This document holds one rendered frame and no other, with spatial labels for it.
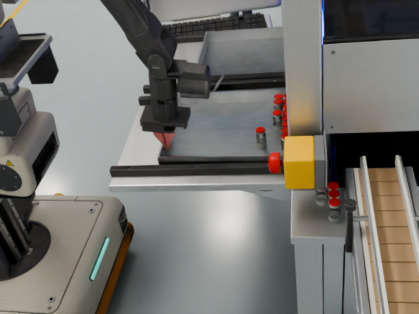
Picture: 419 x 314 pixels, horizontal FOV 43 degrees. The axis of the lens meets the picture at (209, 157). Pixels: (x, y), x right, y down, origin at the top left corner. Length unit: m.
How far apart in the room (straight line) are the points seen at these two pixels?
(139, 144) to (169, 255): 0.98
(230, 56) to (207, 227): 0.92
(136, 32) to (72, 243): 1.10
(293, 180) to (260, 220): 1.30
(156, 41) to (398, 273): 0.59
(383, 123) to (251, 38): 0.74
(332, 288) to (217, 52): 0.74
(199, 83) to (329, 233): 0.39
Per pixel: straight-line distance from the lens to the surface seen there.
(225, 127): 1.29
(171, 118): 1.16
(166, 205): 2.41
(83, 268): 1.90
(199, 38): 1.69
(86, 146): 2.91
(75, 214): 2.09
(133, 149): 1.29
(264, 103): 1.36
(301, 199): 1.09
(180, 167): 1.17
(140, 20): 1.04
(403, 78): 0.98
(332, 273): 1.32
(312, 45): 0.93
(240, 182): 1.14
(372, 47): 0.94
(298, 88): 0.97
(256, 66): 1.52
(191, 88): 1.10
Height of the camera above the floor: 1.64
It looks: 39 degrees down
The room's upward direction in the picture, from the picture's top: 10 degrees counter-clockwise
